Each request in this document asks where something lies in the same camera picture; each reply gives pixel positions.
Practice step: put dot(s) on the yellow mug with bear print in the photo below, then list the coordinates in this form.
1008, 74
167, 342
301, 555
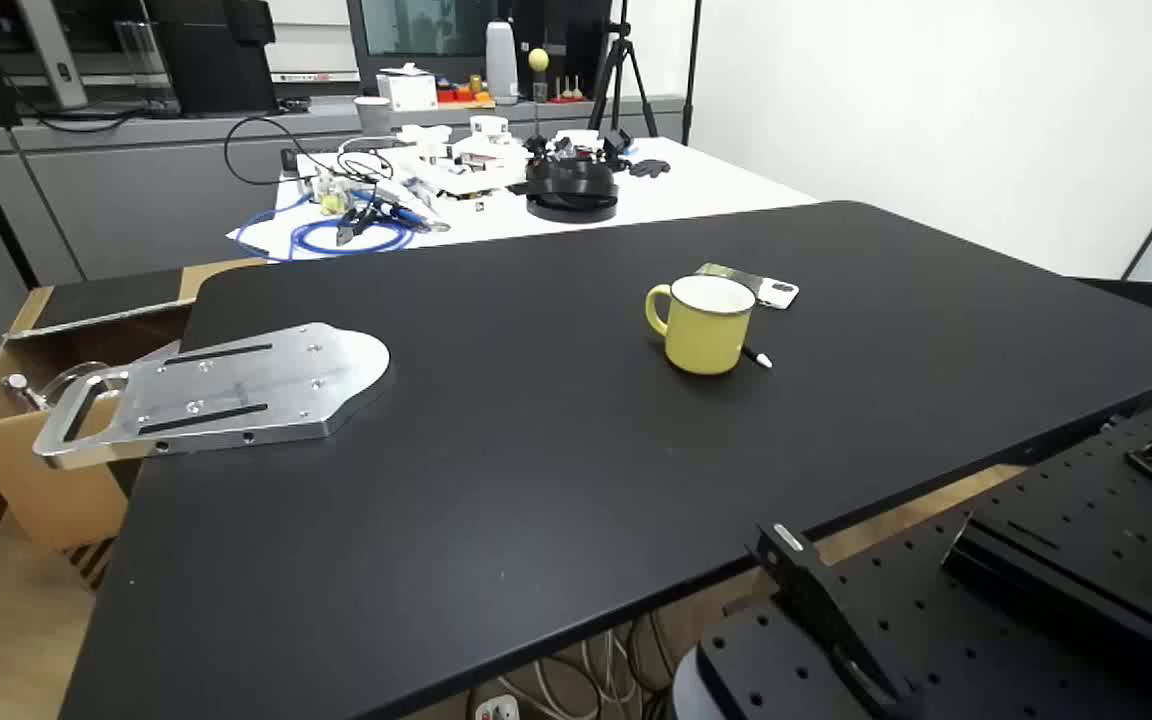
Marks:
701, 333

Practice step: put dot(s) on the small olive green card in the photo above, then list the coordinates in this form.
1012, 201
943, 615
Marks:
723, 275

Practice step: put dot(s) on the round black headset device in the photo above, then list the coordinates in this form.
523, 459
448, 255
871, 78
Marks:
573, 183

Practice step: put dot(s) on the white side table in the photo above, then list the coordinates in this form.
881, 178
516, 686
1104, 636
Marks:
682, 184

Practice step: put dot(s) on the white smartphone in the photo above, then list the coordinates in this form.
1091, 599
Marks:
777, 295

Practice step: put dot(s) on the white electronics pile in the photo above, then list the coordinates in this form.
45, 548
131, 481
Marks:
458, 161

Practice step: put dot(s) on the small yellow ball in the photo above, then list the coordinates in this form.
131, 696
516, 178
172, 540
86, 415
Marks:
538, 62

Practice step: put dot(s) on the white cylindrical speaker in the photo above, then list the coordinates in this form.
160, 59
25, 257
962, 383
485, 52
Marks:
502, 62

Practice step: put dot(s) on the aluminium mounting plate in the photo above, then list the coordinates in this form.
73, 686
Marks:
258, 386

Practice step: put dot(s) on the small white box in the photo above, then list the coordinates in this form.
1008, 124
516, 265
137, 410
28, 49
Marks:
406, 90

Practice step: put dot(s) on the black light stand pole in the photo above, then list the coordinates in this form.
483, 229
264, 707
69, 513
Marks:
693, 52

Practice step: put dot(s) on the black table clamp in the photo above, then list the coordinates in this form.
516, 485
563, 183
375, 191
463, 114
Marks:
828, 615

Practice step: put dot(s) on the black framed window screen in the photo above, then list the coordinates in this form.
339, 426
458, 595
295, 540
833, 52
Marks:
420, 25

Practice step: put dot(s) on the grey counter cabinet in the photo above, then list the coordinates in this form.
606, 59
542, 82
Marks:
120, 184

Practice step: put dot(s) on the black perforated breadboard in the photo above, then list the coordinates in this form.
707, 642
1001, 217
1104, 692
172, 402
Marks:
1001, 627

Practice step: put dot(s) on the brown cardboard box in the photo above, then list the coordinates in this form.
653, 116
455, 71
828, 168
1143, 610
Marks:
28, 493

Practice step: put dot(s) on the black camera tripod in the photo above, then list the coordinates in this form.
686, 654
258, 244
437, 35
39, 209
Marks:
623, 65

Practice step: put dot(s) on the black aluminium rail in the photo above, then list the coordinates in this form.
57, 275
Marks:
1099, 575

